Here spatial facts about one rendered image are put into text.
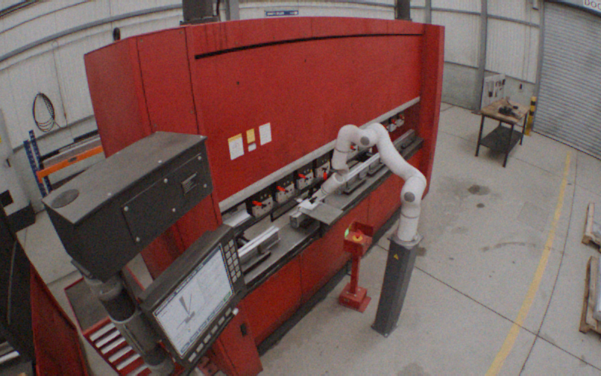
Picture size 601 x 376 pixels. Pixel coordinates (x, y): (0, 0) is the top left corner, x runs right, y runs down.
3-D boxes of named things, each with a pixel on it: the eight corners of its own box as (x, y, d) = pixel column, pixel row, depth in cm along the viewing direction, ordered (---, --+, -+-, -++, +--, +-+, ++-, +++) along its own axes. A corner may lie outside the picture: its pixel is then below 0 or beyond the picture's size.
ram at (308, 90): (202, 224, 156) (171, 66, 116) (194, 218, 161) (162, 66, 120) (419, 101, 349) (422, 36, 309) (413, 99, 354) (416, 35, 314)
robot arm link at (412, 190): (421, 210, 184) (427, 176, 171) (414, 227, 170) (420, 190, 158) (403, 205, 189) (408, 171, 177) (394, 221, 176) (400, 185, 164)
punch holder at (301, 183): (299, 190, 212) (297, 168, 204) (289, 186, 217) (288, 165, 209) (313, 181, 222) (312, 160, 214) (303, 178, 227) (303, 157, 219)
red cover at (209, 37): (172, 61, 114) (168, 29, 107) (162, 62, 119) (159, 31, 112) (423, 34, 307) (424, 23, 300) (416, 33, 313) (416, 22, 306)
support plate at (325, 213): (328, 224, 209) (328, 223, 208) (298, 211, 224) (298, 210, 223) (343, 212, 220) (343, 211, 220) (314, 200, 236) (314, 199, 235)
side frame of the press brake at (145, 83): (241, 389, 195) (128, 36, 79) (177, 328, 244) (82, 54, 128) (264, 370, 211) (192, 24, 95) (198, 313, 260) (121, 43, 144)
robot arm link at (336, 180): (329, 179, 212) (320, 184, 206) (340, 169, 202) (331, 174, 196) (336, 189, 211) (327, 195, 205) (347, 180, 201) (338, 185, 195)
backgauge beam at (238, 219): (207, 257, 201) (203, 245, 196) (196, 248, 209) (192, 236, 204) (376, 145, 349) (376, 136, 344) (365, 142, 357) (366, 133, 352)
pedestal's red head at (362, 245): (362, 257, 226) (364, 238, 217) (342, 251, 234) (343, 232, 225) (371, 241, 241) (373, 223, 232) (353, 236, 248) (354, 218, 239)
